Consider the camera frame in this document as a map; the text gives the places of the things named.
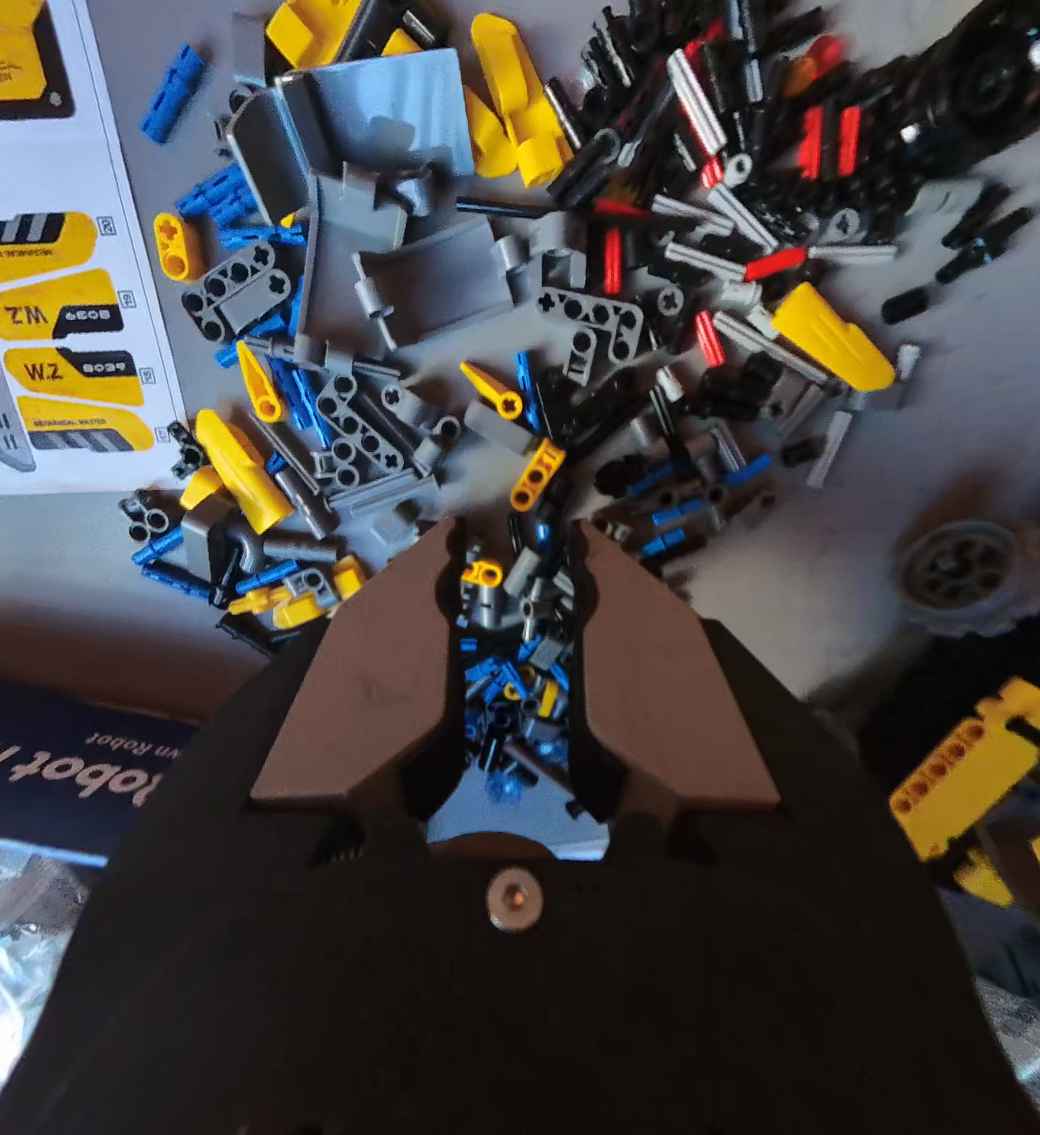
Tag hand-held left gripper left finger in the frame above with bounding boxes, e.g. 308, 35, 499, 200
249, 517, 469, 821

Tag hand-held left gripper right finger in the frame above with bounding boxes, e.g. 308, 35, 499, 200
568, 520, 782, 824

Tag pile of building block parts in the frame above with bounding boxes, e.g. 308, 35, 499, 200
121, 0, 1040, 826

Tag black yellow toy block vehicle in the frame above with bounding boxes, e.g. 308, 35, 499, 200
857, 518, 1040, 910

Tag grey desk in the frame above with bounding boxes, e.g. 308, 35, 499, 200
0, 0, 1040, 888

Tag blue cardboard kit box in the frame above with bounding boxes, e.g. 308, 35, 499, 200
0, 669, 202, 865

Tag crumpled clear plastic bags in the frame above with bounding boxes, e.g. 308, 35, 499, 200
0, 829, 104, 1135

